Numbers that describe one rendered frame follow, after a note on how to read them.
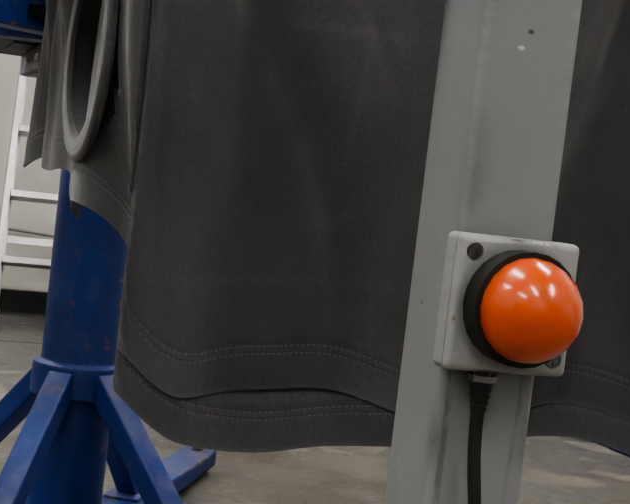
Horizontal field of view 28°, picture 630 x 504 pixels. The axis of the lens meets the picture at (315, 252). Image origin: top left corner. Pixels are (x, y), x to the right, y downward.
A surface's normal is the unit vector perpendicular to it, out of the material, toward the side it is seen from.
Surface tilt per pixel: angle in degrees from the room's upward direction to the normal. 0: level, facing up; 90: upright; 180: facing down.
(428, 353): 90
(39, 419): 43
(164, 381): 90
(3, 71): 90
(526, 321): 99
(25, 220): 90
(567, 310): 80
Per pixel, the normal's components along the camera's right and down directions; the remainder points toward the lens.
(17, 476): -0.04, -0.71
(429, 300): -0.94, -0.09
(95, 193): -0.63, 0.16
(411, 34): 0.40, 0.06
